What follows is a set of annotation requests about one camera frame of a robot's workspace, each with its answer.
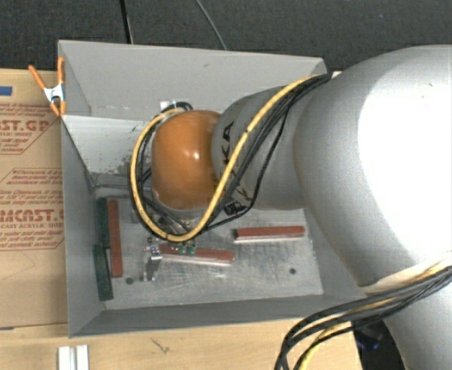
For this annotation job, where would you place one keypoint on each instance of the dark green flat block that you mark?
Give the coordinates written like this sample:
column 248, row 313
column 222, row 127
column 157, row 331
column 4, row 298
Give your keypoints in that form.
column 103, row 272
column 103, row 222

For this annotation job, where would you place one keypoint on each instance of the grey metal bin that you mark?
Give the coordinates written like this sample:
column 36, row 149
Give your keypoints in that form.
column 210, row 283

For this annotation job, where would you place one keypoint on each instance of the brown cardboard board red print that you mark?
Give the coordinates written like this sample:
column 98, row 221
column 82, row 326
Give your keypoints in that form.
column 25, row 268

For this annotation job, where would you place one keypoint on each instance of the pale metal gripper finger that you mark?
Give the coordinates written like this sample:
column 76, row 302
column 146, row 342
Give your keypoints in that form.
column 153, row 265

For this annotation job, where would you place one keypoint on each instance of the red-brown flat block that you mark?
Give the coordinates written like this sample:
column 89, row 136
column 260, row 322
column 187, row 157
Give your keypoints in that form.
column 115, row 241
column 210, row 254
column 268, row 232

